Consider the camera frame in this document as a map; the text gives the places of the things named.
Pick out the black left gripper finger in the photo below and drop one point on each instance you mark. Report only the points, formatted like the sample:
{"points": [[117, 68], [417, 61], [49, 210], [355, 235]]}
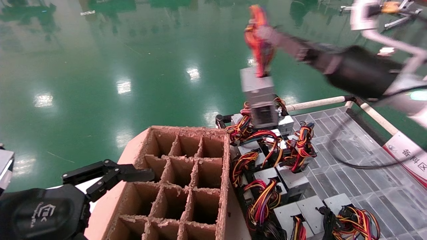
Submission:
{"points": [[138, 178]]}

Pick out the red and white sign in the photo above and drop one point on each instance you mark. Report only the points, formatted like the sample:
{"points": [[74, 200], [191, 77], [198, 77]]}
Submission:
{"points": [[408, 156]]}

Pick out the black foam strip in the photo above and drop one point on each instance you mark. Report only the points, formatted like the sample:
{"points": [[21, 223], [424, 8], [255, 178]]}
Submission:
{"points": [[367, 128]]}

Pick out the white cart frame tube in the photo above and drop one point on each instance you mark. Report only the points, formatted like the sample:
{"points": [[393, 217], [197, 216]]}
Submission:
{"points": [[317, 103], [378, 118]]}

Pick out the black tube corner joint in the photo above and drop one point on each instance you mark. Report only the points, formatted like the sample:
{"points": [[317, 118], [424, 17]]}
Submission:
{"points": [[220, 121], [353, 99]]}

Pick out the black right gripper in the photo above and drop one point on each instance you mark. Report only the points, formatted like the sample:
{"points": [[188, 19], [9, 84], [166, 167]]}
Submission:
{"points": [[363, 73]]}

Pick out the white floor scrap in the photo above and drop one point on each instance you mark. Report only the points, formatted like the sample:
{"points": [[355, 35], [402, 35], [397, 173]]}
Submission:
{"points": [[88, 13]]}

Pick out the brown cardboard divider box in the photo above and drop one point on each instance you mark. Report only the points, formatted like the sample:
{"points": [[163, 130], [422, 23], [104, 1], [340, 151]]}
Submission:
{"points": [[173, 186]]}

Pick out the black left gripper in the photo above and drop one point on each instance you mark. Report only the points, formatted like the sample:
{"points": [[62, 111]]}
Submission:
{"points": [[40, 213]]}

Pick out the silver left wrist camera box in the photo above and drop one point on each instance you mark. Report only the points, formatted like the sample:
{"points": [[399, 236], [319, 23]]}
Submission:
{"points": [[5, 166]]}

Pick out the clear plastic grid tray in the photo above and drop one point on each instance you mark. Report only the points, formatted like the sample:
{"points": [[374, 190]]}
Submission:
{"points": [[347, 186]]}

